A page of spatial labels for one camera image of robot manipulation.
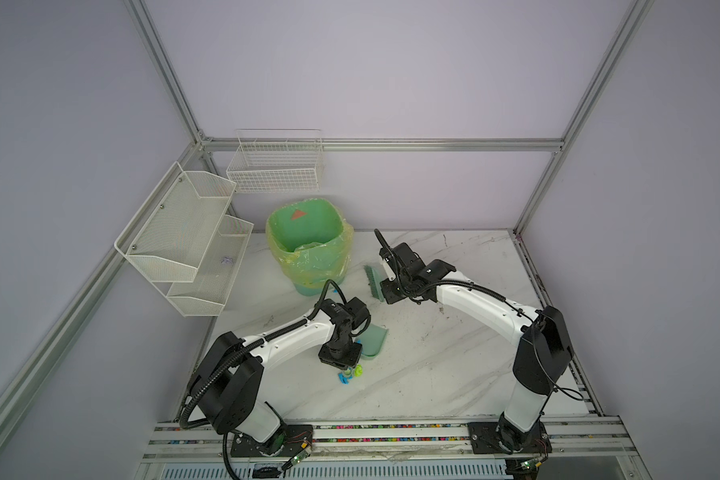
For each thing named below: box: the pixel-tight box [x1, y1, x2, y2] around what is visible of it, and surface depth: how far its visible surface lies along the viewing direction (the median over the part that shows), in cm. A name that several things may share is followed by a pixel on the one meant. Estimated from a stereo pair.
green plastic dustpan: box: [355, 323, 389, 357], surface depth 93 cm
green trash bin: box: [266, 198, 354, 297], surface depth 86 cm
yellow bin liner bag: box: [265, 198, 354, 288], surface depth 86 cm
